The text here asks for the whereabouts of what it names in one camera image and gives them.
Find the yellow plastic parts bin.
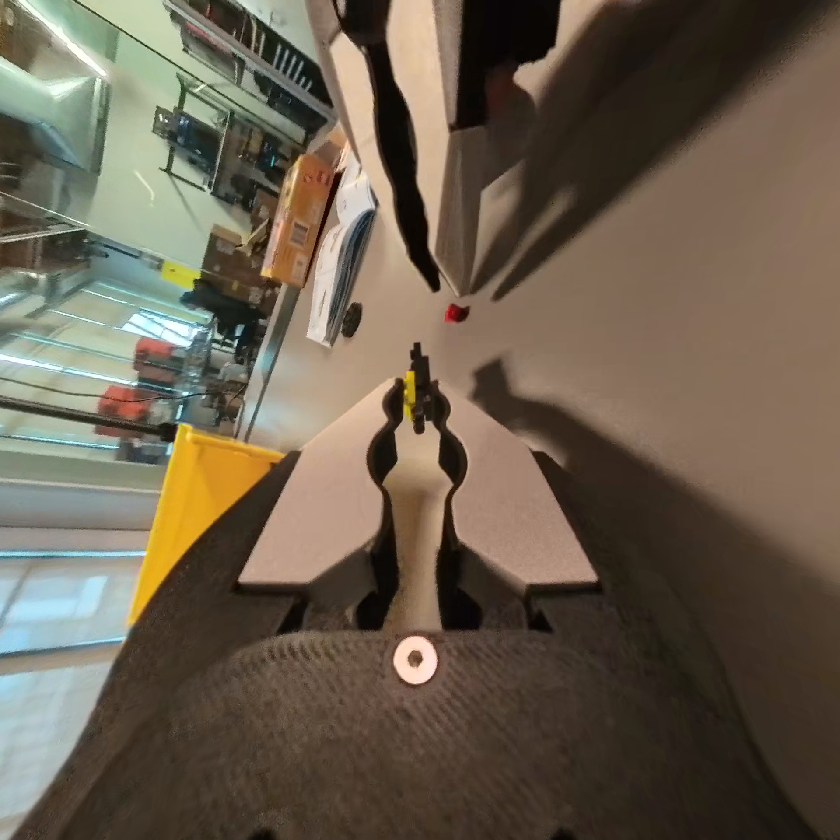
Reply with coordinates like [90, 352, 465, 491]
[128, 423, 287, 624]

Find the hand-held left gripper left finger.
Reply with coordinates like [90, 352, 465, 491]
[238, 377, 404, 592]

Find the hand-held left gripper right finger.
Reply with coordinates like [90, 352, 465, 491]
[430, 387, 601, 592]

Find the black office chair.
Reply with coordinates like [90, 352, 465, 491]
[180, 279, 277, 342]

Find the lego instruction booklet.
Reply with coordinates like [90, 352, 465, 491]
[306, 154, 379, 347]

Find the red storage box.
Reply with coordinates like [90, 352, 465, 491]
[95, 386, 158, 437]
[134, 338, 178, 382]

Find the small black red lego assembly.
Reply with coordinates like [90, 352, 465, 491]
[403, 341, 442, 435]

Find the black light stand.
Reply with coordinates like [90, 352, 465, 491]
[0, 394, 178, 442]

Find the metal storage shelving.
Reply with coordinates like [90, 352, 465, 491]
[151, 0, 337, 201]

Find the orange lego box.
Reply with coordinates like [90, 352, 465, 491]
[260, 152, 347, 287]

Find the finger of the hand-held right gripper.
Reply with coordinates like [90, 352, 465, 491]
[434, 0, 573, 298]
[307, 0, 442, 294]

